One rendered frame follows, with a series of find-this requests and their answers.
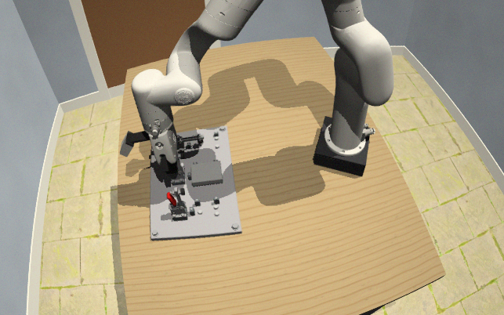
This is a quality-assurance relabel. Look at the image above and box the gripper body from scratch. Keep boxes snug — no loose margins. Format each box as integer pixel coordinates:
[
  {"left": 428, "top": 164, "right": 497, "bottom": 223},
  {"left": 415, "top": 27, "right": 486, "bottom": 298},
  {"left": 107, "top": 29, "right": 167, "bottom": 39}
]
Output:
[{"left": 144, "top": 120, "right": 177, "bottom": 165}]

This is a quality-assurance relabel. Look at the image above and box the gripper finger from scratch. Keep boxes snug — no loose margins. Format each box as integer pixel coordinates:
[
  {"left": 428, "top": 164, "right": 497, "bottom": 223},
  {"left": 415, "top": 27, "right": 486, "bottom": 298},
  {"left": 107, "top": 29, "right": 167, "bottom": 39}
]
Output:
[{"left": 161, "top": 154, "right": 178, "bottom": 174}]

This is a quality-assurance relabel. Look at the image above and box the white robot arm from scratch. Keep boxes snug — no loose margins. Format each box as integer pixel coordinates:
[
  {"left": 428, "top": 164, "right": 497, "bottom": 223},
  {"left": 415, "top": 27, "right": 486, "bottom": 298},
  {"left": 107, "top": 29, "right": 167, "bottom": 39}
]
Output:
[{"left": 120, "top": 0, "right": 394, "bottom": 157}]

